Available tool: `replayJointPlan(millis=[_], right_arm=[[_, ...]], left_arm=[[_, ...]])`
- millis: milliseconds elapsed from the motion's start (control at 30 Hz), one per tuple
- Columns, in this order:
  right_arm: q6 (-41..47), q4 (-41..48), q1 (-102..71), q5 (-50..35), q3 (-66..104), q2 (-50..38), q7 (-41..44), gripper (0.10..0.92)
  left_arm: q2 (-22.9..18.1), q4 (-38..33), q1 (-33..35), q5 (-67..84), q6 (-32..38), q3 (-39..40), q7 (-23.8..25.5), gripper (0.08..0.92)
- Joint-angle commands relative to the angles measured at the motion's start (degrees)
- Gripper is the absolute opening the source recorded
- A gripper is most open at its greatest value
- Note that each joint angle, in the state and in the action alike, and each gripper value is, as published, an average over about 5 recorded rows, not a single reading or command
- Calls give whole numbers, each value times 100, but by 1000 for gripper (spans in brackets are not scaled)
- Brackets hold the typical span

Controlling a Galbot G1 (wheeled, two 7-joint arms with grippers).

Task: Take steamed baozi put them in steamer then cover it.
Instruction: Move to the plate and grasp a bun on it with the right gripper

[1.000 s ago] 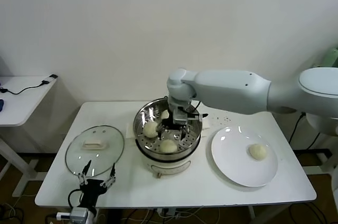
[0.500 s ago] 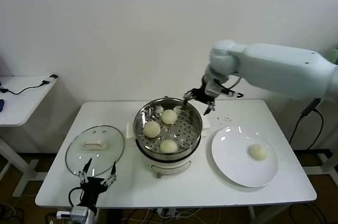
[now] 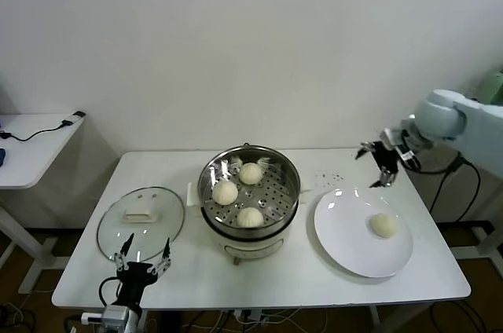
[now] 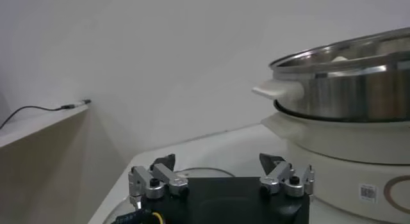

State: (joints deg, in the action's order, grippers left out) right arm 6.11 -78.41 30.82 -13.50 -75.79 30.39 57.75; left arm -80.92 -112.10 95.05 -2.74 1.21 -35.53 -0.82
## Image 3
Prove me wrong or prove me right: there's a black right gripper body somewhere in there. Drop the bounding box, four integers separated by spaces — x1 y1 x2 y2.
372 141 402 176

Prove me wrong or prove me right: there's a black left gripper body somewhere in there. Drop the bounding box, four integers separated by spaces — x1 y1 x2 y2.
116 262 161 307

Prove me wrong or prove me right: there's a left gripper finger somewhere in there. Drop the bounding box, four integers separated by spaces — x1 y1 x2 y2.
113 232 135 272
152 236 174 276

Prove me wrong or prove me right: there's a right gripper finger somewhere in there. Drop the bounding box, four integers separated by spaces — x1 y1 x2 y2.
369 166 396 189
354 141 378 160

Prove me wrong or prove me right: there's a white steamed baozi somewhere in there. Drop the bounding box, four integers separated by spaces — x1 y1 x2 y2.
236 206 265 229
238 162 263 186
211 181 239 207
369 213 400 240

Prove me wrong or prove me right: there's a round glass pot lid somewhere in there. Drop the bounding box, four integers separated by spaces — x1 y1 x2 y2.
96 186 186 263

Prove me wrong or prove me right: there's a steel steamer basket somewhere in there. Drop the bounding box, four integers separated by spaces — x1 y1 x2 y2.
187 146 314 242

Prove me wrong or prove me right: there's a white round plate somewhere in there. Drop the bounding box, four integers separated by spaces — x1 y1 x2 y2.
313 187 414 279

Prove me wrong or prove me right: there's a white power strip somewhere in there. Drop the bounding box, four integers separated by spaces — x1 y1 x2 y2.
233 309 268 324

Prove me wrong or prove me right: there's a green appliance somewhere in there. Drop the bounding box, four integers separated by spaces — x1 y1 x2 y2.
479 69 503 106

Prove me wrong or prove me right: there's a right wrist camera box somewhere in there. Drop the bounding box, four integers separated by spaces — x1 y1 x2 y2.
383 126 418 169

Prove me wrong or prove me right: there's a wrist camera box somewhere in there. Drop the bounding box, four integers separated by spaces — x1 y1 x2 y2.
81 306 131 328
383 126 418 169

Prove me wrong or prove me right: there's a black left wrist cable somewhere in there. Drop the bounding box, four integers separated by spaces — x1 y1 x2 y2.
98 276 123 309

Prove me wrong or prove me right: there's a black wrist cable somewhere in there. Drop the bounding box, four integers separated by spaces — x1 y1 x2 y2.
404 151 465 176
98 276 123 309

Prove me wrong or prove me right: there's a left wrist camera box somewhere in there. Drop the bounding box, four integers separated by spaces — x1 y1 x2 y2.
81 306 131 328

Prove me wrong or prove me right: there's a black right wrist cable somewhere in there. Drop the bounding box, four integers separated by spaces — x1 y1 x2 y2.
404 151 465 176

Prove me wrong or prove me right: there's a black power adapter cable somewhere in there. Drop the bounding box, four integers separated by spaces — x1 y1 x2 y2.
428 152 483 224

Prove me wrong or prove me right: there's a white side table with cable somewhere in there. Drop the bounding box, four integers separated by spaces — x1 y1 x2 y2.
0 112 87 295

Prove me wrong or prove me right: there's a black cable on side table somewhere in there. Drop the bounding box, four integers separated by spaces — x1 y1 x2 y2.
0 112 86 141

